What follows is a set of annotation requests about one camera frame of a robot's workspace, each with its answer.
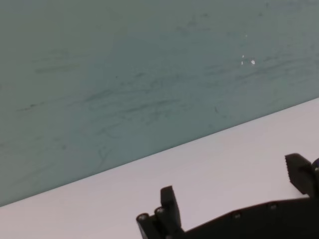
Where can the blue push button black base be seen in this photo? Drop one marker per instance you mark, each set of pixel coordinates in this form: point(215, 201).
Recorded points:
point(316, 163)

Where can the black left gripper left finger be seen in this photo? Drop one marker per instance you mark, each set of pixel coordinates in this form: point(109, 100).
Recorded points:
point(170, 206)

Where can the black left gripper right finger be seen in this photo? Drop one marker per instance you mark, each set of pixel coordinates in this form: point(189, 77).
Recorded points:
point(301, 174)

